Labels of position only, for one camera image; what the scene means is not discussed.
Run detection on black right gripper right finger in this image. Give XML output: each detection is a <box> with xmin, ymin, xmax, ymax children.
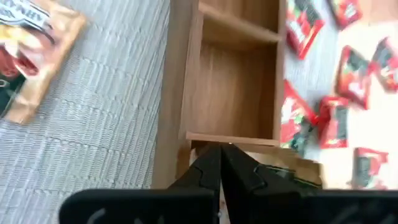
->
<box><xmin>221</xmin><ymin>143</ymin><xmax>321</xmax><ymax>224</ymax></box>

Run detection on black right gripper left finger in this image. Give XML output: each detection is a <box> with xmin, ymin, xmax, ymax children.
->
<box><xmin>169</xmin><ymin>144</ymin><xmax>222</xmax><ymax>224</ymax></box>

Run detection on wooden tea organizer box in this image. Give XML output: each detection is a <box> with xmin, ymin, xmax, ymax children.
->
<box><xmin>151</xmin><ymin>0</ymin><xmax>287</xmax><ymax>189</ymax></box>

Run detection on beige vanilla cinnamon tea packet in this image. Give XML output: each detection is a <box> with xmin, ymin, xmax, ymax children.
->
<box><xmin>0</xmin><ymin>0</ymin><xmax>87</xmax><ymax>125</ymax></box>

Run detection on grey woven placemat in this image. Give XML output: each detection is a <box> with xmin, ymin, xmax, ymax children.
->
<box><xmin>0</xmin><ymin>0</ymin><xmax>341</xmax><ymax>224</ymax></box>

